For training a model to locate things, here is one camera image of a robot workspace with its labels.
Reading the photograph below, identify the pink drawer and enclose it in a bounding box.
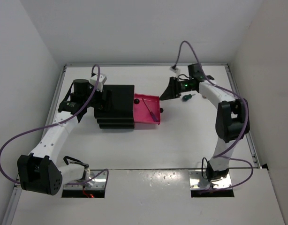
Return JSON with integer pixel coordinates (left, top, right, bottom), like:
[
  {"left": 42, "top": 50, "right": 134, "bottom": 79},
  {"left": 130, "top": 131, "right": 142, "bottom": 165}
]
[{"left": 133, "top": 94, "right": 161, "bottom": 125}]

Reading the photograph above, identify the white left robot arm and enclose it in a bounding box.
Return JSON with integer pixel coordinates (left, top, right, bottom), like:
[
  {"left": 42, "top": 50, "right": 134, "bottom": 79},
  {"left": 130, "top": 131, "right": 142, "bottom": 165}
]
[{"left": 17, "top": 75, "right": 107, "bottom": 195}]

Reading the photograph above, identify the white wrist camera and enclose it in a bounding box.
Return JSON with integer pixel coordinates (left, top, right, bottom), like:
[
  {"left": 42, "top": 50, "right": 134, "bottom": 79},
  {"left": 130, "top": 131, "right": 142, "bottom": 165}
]
[
  {"left": 169, "top": 65, "right": 180, "bottom": 75},
  {"left": 89, "top": 74, "right": 107, "bottom": 92}
]

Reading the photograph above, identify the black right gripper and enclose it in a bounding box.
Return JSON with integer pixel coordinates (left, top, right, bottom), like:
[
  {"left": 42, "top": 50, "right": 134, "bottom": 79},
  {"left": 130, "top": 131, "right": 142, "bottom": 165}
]
[{"left": 159, "top": 77, "right": 194, "bottom": 101}]

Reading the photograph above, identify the purple handled screwdriver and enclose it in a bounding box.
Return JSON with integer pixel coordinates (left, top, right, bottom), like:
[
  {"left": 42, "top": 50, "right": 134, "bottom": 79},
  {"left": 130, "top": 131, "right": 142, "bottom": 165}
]
[{"left": 142, "top": 99, "right": 158, "bottom": 122}]

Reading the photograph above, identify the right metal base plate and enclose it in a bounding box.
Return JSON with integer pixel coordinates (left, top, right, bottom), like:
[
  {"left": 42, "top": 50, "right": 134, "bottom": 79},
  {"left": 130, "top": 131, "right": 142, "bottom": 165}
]
[{"left": 189, "top": 170, "right": 232, "bottom": 191}]

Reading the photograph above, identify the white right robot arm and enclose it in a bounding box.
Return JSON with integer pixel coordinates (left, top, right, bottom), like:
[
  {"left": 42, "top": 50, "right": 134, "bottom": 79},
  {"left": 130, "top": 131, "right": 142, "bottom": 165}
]
[{"left": 159, "top": 64, "right": 250, "bottom": 181}]

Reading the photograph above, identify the green handled stubby screwdriver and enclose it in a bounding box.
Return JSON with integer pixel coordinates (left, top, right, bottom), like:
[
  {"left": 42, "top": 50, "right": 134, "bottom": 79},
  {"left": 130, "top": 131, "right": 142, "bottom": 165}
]
[{"left": 182, "top": 94, "right": 195, "bottom": 102}]

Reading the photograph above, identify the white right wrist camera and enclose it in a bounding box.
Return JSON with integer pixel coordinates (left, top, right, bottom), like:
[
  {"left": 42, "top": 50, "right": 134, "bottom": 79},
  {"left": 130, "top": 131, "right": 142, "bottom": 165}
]
[{"left": 169, "top": 65, "right": 180, "bottom": 75}]

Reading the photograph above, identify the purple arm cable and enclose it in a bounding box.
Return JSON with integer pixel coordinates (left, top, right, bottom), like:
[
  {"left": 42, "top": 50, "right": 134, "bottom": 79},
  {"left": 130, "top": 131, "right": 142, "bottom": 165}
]
[
  {"left": 175, "top": 41, "right": 254, "bottom": 194},
  {"left": 0, "top": 64, "right": 109, "bottom": 184}
]

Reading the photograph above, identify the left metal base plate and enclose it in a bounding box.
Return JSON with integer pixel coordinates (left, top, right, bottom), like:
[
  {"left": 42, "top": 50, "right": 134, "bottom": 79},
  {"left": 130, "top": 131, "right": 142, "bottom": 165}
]
[{"left": 63, "top": 169, "right": 109, "bottom": 191}]

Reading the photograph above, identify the metal base plate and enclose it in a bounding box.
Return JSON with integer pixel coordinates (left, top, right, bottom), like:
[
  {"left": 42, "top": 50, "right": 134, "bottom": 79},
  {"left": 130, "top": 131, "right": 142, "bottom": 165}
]
[
  {"left": 63, "top": 169, "right": 109, "bottom": 191},
  {"left": 189, "top": 170, "right": 232, "bottom": 191}
]

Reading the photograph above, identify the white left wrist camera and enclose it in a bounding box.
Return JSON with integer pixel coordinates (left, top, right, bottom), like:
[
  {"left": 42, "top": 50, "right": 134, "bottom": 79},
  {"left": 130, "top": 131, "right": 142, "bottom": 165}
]
[{"left": 89, "top": 74, "right": 107, "bottom": 92}]

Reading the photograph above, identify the black drawer cabinet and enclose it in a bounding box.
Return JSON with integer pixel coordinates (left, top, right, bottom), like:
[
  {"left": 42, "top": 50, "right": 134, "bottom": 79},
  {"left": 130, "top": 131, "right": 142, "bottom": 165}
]
[{"left": 94, "top": 84, "right": 135, "bottom": 129}]

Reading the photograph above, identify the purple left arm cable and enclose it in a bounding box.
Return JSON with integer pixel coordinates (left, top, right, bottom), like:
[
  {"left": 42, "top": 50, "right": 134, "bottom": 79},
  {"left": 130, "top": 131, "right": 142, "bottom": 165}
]
[{"left": 0, "top": 64, "right": 109, "bottom": 184}]

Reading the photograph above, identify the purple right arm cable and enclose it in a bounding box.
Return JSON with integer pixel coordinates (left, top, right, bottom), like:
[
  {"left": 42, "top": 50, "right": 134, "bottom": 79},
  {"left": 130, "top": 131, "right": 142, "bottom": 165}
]
[{"left": 175, "top": 41, "right": 254, "bottom": 194}]

